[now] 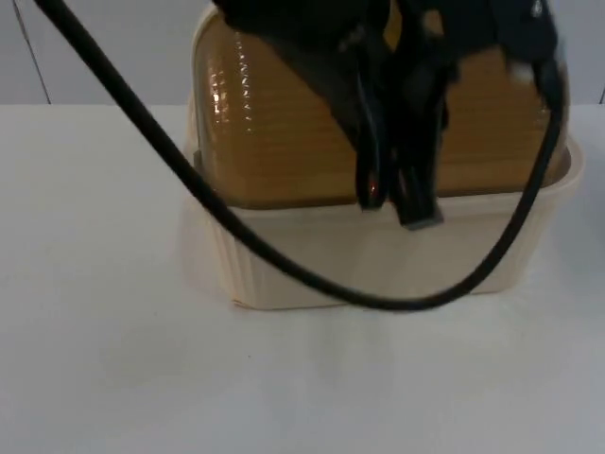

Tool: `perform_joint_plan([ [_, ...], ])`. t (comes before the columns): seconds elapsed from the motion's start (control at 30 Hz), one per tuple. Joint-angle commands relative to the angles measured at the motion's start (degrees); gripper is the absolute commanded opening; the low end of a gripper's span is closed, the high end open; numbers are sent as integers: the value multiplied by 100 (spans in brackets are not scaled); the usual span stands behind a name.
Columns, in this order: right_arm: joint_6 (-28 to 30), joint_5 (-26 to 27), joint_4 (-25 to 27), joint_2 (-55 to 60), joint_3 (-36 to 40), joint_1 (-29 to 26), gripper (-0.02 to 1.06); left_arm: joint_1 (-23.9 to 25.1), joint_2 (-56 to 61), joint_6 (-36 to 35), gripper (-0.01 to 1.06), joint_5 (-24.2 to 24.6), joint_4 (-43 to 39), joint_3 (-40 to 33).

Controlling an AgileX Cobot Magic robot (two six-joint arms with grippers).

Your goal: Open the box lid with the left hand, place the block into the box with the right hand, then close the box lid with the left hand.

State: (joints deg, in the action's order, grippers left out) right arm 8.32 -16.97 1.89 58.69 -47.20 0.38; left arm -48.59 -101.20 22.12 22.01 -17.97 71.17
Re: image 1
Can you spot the cream box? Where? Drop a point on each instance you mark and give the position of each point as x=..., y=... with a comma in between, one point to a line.
x=402, y=265

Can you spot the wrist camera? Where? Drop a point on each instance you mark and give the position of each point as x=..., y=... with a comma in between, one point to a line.
x=524, y=33

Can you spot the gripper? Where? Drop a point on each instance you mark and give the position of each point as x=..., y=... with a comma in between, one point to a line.
x=378, y=109

